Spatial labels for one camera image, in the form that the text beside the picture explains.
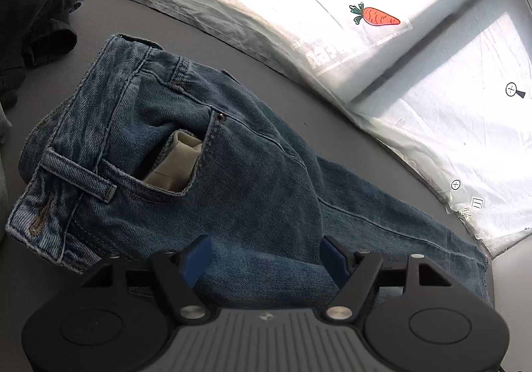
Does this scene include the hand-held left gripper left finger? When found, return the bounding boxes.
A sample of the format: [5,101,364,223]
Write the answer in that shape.
[81,234,213,325]

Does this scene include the blue denim jeans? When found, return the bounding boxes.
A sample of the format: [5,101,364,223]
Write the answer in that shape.
[5,33,494,311]

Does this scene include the pile of dark clothes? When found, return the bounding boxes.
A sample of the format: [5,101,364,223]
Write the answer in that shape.
[0,0,94,136]

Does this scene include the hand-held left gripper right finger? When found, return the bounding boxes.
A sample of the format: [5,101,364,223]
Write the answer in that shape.
[319,235,452,323]

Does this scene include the orange carrot sticker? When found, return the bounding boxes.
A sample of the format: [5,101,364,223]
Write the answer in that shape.
[349,2,402,27]

